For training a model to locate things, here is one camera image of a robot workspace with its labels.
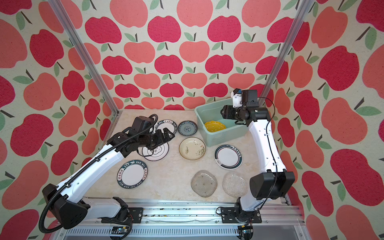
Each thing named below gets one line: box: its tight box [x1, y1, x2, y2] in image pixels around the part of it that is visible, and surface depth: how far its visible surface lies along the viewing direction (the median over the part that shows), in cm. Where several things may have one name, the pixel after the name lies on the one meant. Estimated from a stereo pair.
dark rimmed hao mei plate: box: [116, 160, 148, 190], surface depth 88 cm
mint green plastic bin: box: [194, 97, 249, 148], surface depth 103 cm
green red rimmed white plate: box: [213, 144, 243, 170], surface depth 97 cm
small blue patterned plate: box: [177, 120, 198, 137], surface depth 113 cm
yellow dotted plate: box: [204, 120, 227, 133], surface depth 113 cm
